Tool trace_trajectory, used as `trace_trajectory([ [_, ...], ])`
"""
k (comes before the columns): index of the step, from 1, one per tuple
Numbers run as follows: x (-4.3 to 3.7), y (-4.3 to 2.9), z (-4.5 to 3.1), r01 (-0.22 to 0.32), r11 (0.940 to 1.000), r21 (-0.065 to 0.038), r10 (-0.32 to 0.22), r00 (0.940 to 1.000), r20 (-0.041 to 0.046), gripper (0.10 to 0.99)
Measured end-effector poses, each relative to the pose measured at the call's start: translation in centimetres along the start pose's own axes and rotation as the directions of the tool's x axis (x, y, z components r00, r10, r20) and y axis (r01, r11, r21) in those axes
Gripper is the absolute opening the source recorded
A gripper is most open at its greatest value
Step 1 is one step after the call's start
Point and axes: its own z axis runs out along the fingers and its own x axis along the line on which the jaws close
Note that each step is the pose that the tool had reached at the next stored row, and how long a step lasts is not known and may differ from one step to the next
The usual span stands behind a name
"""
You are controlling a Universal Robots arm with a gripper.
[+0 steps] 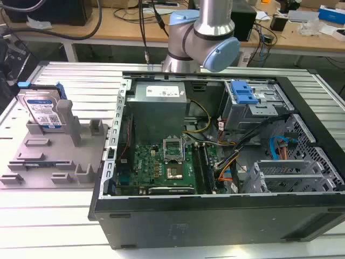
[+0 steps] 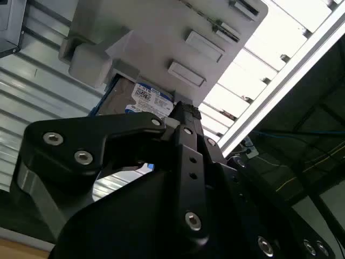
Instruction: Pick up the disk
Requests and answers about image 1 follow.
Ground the metal disk bay cage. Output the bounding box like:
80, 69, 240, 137
218, 79, 294, 133

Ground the hard disk in blue carrier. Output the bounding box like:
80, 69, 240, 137
16, 81, 67, 133

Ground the CPU socket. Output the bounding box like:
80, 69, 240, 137
163, 138, 186, 164

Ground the grey power supply unit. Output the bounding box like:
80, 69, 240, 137
125, 81, 189, 144

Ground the green Dell motherboard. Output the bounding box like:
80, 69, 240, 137
115, 140, 227, 196

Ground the RAM slot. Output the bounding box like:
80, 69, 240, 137
201, 143, 217, 194
192, 142, 209, 194

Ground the blue plastic bay latch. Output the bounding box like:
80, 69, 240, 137
230, 80, 258, 105

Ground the black open PC case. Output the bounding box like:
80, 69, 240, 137
88, 70, 345, 250

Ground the wooden desk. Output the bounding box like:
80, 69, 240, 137
0, 2, 345, 58

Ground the grey plastic parts rack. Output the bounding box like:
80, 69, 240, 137
0, 99, 112, 189

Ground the black computer tower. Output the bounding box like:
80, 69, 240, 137
230, 3, 257, 42

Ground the RAM stick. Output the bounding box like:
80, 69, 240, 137
22, 161, 58, 168

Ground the small black box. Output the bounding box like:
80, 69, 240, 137
270, 13, 289, 31

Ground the black equipment box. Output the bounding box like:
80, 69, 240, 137
5, 0, 93, 26

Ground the blue cardboard box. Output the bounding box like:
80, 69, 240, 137
318, 4, 345, 23

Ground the yellow black power wire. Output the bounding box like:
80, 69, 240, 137
182, 99, 211, 134

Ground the orange yellow power wire bundle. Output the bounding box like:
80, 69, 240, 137
215, 118, 273, 184

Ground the thin black cable with plug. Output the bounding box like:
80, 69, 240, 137
137, 0, 151, 65

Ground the blue SATA wire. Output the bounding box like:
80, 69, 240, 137
268, 135, 291, 163

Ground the thick black cable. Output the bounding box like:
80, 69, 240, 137
10, 0, 104, 41

